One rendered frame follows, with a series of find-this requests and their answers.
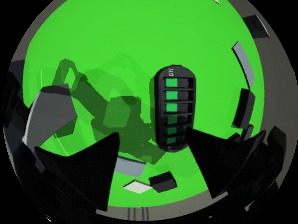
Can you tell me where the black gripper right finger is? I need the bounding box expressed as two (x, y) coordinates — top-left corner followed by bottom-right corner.
(185, 128), (266, 198)

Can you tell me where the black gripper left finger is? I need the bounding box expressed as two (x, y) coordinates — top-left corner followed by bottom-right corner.
(35, 132), (120, 212)

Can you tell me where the dark grey flat panel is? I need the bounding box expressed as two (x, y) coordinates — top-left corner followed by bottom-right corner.
(231, 41), (255, 89)

